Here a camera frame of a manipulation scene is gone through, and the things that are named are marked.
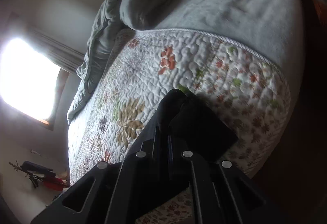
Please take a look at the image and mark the wooden framed window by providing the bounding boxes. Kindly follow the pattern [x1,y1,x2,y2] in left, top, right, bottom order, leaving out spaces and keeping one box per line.
[1,37,69,130]

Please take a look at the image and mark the floral quilted bedspread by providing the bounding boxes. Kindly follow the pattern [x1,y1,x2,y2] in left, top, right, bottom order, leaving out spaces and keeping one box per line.
[70,28,291,223]

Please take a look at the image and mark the wooden coat rack with clothes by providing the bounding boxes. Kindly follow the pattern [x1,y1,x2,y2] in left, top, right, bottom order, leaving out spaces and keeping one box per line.
[9,161,70,191]

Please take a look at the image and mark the grey-green duvet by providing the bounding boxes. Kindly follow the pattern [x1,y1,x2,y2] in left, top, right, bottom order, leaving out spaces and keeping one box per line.
[66,0,124,123]

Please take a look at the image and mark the black pants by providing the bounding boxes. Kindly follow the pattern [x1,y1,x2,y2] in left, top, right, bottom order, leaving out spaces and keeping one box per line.
[128,89,238,216]

